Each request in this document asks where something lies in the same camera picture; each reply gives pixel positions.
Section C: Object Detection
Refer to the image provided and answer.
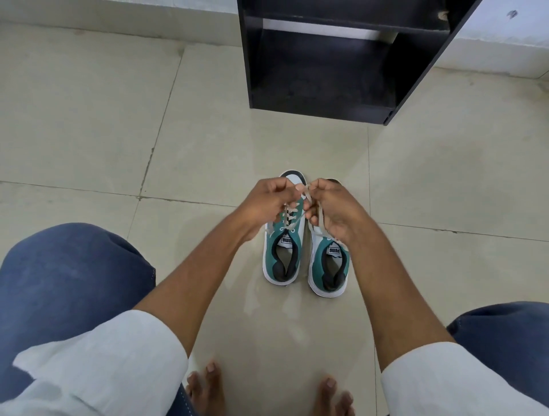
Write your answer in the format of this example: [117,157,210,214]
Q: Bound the person's right hand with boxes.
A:
[307,178,379,245]

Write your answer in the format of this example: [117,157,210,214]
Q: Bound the person's left hand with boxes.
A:
[238,176,308,245]

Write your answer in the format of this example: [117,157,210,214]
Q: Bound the white shoelace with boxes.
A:
[264,183,315,239]
[315,205,344,243]

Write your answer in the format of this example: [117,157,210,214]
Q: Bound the person's right forearm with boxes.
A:
[342,223,456,374]

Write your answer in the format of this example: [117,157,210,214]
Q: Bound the person's left forearm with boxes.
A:
[132,214,267,357]

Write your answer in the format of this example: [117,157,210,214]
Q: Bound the green white sneaker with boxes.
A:
[307,178,351,299]
[262,170,311,286]

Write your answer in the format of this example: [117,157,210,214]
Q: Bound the black wooden shelf unit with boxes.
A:
[237,0,484,127]

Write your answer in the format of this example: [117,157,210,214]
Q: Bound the person's right foot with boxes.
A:
[317,376,357,416]

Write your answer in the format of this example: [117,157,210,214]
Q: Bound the person's foot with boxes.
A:
[186,362,226,416]
[317,376,357,416]

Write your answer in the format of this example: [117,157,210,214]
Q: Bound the person's left foot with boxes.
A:
[186,362,226,416]

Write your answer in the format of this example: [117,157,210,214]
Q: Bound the person's right leg blue jeans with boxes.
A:
[446,302,549,388]

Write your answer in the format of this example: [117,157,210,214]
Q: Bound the person's leg blue jeans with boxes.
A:
[0,222,157,416]
[446,302,549,388]

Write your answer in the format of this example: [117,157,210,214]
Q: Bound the person's right white sleeve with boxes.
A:
[380,341,549,416]

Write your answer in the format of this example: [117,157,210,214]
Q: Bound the person's white sleeve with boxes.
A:
[0,309,190,416]
[380,341,549,416]

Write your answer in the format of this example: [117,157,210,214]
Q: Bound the person's left leg blue jeans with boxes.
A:
[0,222,157,416]

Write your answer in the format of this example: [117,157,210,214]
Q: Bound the person's left white sleeve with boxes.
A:
[0,309,190,416]

